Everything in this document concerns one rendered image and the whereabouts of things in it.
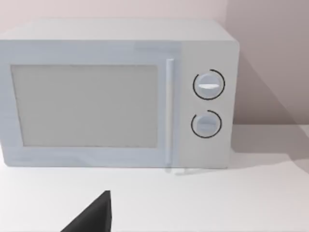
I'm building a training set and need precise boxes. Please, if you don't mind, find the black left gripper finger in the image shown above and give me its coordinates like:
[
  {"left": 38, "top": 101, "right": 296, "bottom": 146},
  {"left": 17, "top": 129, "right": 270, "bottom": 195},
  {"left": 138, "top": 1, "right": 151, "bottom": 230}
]
[{"left": 60, "top": 190, "right": 112, "bottom": 232}]

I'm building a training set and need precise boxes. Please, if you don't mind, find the pale round microwave knob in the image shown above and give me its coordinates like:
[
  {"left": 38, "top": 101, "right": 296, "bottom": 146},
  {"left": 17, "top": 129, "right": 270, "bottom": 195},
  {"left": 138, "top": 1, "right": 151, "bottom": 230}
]
[
  {"left": 195, "top": 113, "right": 218, "bottom": 136},
  {"left": 197, "top": 72, "right": 222, "bottom": 97}
]

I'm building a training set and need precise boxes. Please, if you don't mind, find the pale microwave door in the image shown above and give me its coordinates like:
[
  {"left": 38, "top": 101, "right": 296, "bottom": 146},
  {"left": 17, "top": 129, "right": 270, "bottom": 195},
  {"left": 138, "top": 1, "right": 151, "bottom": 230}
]
[{"left": 0, "top": 40, "right": 181, "bottom": 168}]

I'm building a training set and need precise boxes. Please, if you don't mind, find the pale microwave oven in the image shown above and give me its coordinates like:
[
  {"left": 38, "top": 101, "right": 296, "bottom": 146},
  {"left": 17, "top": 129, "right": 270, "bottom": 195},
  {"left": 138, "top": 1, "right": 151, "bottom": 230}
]
[{"left": 0, "top": 18, "right": 240, "bottom": 170}]

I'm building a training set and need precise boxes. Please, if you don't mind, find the pale microwave door handle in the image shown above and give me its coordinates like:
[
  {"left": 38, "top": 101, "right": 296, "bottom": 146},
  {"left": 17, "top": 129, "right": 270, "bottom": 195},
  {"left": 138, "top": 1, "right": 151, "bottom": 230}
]
[{"left": 165, "top": 58, "right": 175, "bottom": 164}]

